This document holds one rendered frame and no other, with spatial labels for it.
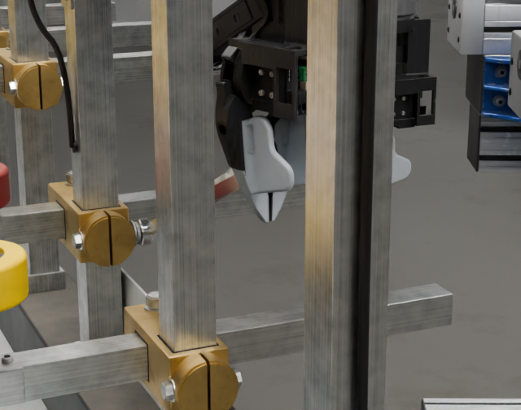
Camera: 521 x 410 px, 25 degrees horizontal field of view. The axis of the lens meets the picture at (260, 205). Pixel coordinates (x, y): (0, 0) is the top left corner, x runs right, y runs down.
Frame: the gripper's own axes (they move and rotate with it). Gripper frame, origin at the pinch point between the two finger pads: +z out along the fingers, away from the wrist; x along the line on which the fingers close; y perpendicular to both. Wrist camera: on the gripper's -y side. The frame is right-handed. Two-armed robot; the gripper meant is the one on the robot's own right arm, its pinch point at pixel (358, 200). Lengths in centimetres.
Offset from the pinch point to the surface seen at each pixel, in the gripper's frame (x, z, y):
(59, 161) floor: 341, 83, 50
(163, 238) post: -28.9, -8.7, -32.5
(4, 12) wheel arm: 73, -13, -22
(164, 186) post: -29.3, -13.0, -32.5
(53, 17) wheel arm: 73, -12, -15
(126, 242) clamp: -8.5, -1.7, -29.2
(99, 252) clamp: -8.5, -1.1, -31.8
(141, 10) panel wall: 613, 63, 175
